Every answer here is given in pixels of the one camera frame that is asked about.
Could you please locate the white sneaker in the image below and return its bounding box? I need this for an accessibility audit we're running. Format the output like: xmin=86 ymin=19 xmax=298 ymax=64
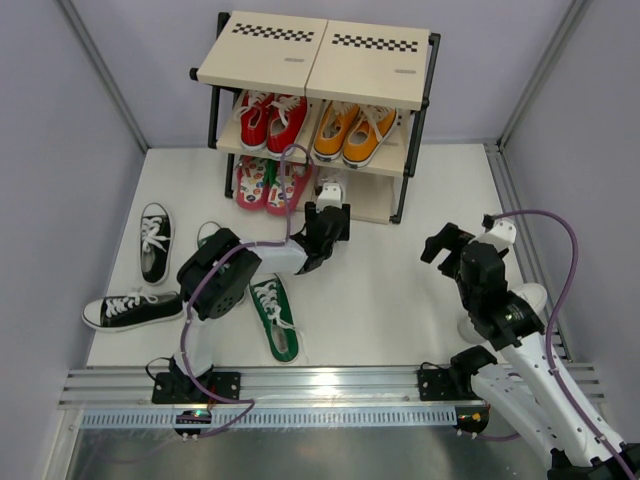
xmin=314 ymin=167 xmax=349 ymax=198
xmin=457 ymin=283 xmax=548 ymax=345

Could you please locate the pink flip-flop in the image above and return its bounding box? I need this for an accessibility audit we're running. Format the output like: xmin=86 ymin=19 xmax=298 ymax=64
xmin=236 ymin=156 xmax=272 ymax=211
xmin=265 ymin=160 xmax=312 ymax=216

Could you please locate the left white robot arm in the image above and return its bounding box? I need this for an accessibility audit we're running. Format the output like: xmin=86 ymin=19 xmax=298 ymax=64
xmin=170 ymin=202 xmax=351 ymax=402

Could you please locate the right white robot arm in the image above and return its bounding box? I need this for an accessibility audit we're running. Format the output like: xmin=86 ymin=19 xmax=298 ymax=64
xmin=420 ymin=221 xmax=639 ymax=479

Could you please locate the beige black shoe shelf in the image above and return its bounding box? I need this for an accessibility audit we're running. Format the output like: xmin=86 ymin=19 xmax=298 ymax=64
xmin=189 ymin=11 xmax=441 ymax=224

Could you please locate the lower green sneaker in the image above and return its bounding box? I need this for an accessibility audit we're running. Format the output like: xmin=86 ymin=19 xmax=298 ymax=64
xmin=249 ymin=274 xmax=300 ymax=364

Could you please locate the green sneaker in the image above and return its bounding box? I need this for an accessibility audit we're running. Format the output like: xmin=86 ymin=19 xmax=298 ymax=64
xmin=249 ymin=274 xmax=300 ymax=364
xmin=196 ymin=221 xmax=221 ymax=249

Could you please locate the upper green sneaker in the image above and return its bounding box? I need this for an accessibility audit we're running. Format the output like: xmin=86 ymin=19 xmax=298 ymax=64
xmin=196 ymin=221 xmax=221 ymax=249

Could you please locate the left yellow sneaker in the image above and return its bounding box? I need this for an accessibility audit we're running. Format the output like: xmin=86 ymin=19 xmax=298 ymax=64
xmin=313 ymin=100 xmax=360 ymax=162

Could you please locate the yellow sneaker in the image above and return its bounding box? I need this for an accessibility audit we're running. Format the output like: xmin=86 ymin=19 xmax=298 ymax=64
xmin=342 ymin=105 xmax=398 ymax=169
xmin=313 ymin=100 xmax=360 ymax=162

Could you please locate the right yellow sneaker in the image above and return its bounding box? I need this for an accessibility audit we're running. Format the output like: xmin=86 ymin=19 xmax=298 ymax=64
xmin=342 ymin=105 xmax=398 ymax=169

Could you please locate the right red sneaker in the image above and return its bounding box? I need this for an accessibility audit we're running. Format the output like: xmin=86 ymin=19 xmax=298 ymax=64
xmin=266 ymin=94 xmax=309 ymax=158

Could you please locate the red sneaker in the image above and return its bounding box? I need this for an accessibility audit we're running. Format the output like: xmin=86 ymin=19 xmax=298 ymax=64
xmin=266 ymin=94 xmax=309 ymax=158
xmin=234 ymin=90 xmax=274 ymax=151

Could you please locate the left red sneaker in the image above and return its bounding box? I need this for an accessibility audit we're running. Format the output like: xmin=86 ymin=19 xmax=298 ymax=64
xmin=234 ymin=90 xmax=274 ymax=151

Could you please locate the right controller board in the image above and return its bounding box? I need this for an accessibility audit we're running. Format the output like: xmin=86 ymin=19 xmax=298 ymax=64
xmin=454 ymin=409 xmax=490 ymax=435

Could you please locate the controller board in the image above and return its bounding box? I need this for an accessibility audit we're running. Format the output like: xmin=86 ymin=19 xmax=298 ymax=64
xmin=173 ymin=409 xmax=212 ymax=437
xmin=454 ymin=409 xmax=490 ymax=435

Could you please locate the upright black sneaker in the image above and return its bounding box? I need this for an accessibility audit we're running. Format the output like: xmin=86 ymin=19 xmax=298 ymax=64
xmin=139 ymin=202 xmax=174 ymax=285

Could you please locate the sideways black sneaker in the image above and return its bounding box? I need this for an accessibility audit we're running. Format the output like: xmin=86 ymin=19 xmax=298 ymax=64
xmin=82 ymin=291 xmax=183 ymax=333

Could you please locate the left controller board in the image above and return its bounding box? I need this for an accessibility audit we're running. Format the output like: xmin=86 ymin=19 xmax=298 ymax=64
xmin=173 ymin=409 xmax=212 ymax=437

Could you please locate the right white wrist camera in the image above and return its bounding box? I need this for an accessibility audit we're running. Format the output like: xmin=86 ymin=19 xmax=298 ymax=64
xmin=476 ymin=215 xmax=517 ymax=252

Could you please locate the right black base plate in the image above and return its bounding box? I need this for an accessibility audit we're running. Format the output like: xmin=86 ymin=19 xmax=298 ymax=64
xmin=416 ymin=362 xmax=480 ymax=401

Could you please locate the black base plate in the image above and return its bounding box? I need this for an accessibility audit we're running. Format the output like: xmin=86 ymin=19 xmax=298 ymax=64
xmin=416 ymin=362 xmax=480 ymax=401
xmin=151 ymin=370 xmax=242 ymax=405

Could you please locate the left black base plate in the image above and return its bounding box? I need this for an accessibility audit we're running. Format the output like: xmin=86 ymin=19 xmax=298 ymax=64
xmin=151 ymin=370 xmax=242 ymax=405

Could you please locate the aluminium mounting rail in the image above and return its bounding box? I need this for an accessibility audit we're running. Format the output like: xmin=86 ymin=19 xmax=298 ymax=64
xmin=57 ymin=364 xmax=606 ymax=411

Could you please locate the slotted grey cable duct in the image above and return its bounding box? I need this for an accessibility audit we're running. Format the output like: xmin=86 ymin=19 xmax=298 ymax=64
xmin=79 ymin=405 xmax=456 ymax=430

